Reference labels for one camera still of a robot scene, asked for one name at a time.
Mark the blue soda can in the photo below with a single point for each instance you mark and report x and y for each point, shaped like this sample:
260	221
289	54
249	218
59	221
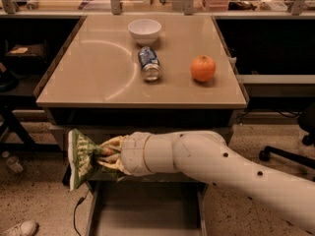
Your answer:
150	67

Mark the grey middle drawer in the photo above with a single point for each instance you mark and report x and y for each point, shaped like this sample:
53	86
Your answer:
98	173

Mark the grey drawer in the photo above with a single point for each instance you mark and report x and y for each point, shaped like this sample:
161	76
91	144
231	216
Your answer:
99	134
147	209
98	173

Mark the green jalapeno chip bag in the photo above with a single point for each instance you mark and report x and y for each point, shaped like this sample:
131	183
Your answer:
83	152

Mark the grey drawer cabinet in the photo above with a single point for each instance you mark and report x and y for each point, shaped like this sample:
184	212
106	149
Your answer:
98	82

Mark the orange fruit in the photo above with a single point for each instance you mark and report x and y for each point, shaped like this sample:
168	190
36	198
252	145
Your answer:
203	68

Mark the clear plastic bottle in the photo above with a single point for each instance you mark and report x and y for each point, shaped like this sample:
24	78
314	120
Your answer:
12	163

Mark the white bowl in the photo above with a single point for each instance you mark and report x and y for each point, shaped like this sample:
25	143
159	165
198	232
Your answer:
144	31

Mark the grey top drawer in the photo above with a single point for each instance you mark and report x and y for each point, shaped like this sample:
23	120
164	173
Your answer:
99	134

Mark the grey bottom drawer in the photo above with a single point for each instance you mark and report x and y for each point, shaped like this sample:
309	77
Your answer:
147	209

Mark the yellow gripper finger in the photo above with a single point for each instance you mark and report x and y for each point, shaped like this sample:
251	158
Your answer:
114	144
112	162

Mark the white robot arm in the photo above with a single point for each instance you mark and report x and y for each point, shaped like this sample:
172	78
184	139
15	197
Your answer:
204	156

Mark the white sneaker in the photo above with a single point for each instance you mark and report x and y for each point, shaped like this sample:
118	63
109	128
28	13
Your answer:
27	228

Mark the black office chair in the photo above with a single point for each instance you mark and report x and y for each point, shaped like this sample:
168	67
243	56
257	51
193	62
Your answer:
306	121

